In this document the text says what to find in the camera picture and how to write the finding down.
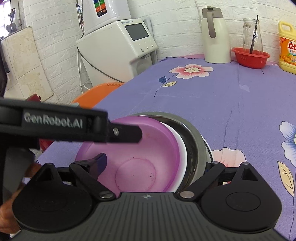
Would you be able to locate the stainless steel bowl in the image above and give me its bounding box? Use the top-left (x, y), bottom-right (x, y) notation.
top-left (135, 111), bottom-right (211, 192)

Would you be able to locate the white red ceramic bowl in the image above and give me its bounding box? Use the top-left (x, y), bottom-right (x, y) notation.
top-left (162, 123), bottom-right (188, 193)

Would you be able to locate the purple plastic bowl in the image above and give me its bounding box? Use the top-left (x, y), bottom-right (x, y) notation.
top-left (76, 116), bottom-right (179, 195)

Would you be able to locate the white blue-rimmed plate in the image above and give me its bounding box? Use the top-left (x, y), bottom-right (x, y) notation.
top-left (201, 136), bottom-right (213, 173)

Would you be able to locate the person's left hand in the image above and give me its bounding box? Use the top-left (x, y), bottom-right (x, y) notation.
top-left (1, 148), bottom-right (41, 235)

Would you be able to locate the beige tile board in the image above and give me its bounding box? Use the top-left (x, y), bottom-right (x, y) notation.
top-left (1, 27), bottom-right (53, 101)

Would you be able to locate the purple floral tablecloth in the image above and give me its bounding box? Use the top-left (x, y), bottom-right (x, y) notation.
top-left (50, 58), bottom-right (295, 240)

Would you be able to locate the orange plastic basin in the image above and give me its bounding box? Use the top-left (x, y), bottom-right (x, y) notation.
top-left (72, 82), bottom-right (123, 108)

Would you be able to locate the white water dispenser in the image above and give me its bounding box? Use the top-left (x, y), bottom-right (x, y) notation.
top-left (77, 19), bottom-right (158, 87)

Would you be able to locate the red plastic basket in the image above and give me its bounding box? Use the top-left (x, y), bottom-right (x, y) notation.
top-left (231, 47), bottom-right (270, 69)

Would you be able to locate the white thermos jug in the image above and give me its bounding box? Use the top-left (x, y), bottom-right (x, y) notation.
top-left (201, 6), bottom-right (231, 64)

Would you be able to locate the white water purifier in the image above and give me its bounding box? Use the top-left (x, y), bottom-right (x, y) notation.
top-left (75, 0), bottom-right (131, 35)

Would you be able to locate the black stick in jar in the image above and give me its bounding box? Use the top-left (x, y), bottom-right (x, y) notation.
top-left (249, 15), bottom-right (259, 54)

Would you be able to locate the glass jar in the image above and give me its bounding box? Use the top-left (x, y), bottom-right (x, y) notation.
top-left (243, 19), bottom-right (263, 54)

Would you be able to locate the yellow detergent bottle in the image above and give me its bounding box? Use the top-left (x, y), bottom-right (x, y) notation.
top-left (278, 21), bottom-right (296, 74)

